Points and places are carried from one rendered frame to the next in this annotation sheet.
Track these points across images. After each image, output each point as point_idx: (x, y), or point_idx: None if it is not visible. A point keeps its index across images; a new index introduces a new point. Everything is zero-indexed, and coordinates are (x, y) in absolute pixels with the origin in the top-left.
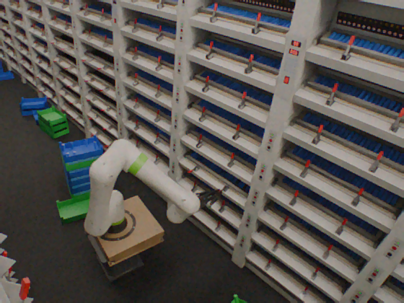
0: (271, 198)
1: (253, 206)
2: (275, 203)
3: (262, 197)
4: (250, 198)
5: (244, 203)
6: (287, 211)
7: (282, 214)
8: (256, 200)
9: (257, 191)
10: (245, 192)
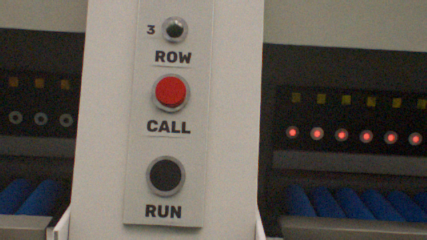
0: (340, 28)
1: (173, 238)
2: (293, 212)
3: (251, 47)
4: (115, 152)
5: (58, 234)
6: (412, 212)
7: (425, 228)
8: (193, 121)
9: (180, 9)
10: (5, 216)
